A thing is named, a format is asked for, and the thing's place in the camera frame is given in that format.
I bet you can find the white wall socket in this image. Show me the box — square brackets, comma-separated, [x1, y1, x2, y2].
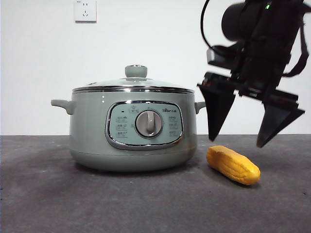
[74, 0, 97, 24]

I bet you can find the thin black cable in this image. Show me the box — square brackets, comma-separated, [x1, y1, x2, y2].
[200, 0, 215, 49]

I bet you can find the pale grey camera box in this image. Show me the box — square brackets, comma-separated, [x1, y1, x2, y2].
[206, 47, 221, 65]

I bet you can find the black looped cable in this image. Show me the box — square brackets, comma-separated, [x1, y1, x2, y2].
[282, 23, 310, 77]

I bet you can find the yellow corn cob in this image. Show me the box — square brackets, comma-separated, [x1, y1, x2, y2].
[206, 145, 261, 186]

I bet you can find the glass lid with green knob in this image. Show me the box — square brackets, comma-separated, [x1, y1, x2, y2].
[72, 64, 195, 94]

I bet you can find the pale green electric pot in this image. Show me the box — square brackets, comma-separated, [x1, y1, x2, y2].
[51, 90, 207, 173]

